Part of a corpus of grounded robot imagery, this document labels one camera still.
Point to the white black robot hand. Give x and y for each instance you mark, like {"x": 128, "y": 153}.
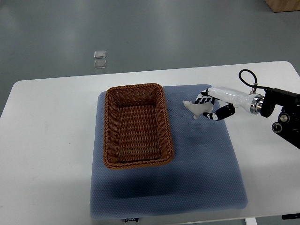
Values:
{"x": 251, "y": 102}

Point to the white bear figurine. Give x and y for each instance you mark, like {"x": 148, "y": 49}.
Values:
{"x": 198, "y": 109}

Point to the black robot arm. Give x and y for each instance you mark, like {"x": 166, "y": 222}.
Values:
{"x": 287, "y": 125}

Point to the brown wicker basket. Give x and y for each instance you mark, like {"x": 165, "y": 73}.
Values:
{"x": 137, "y": 131}

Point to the blue textured mat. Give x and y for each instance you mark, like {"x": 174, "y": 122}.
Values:
{"x": 204, "y": 174}

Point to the wooden box corner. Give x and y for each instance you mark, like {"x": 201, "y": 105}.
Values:
{"x": 283, "y": 5}

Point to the white table leg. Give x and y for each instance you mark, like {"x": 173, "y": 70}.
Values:
{"x": 251, "y": 221}

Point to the upper floor metal plate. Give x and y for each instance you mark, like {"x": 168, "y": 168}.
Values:
{"x": 99, "y": 54}

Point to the black label tag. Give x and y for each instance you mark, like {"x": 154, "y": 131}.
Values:
{"x": 131, "y": 220}

